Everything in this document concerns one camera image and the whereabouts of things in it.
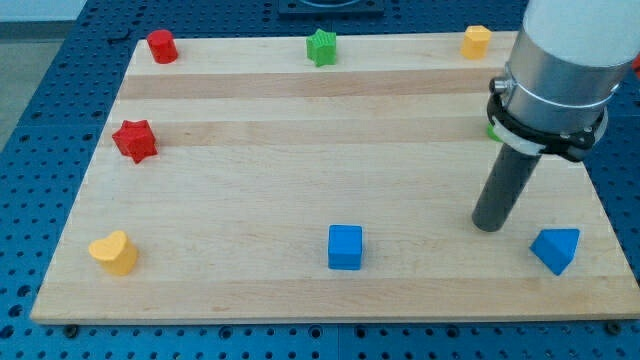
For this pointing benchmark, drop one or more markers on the yellow heart block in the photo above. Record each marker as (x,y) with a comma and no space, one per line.
(115,253)

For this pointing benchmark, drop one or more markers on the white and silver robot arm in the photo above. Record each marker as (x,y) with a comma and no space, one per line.
(566,64)

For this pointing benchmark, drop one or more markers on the green star block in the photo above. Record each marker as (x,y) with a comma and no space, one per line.
(321,48)

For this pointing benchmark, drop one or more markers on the blue cube block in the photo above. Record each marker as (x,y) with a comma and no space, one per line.
(345,247)

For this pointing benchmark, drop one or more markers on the red cylinder block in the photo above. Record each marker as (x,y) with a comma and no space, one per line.
(162,46)

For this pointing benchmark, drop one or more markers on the dark grey cylindrical pointer rod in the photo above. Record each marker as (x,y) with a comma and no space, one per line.
(509,176)

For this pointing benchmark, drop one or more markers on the yellow hexagon block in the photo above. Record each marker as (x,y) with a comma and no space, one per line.
(475,42)

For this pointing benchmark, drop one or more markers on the light wooden board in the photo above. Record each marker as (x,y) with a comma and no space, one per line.
(260,151)

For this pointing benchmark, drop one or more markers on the blue triangle block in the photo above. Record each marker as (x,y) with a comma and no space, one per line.
(556,248)

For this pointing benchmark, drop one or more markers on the red star block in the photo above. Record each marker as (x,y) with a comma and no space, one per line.
(136,140)

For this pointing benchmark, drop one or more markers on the green circle block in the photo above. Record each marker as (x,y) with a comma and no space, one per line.
(491,134)

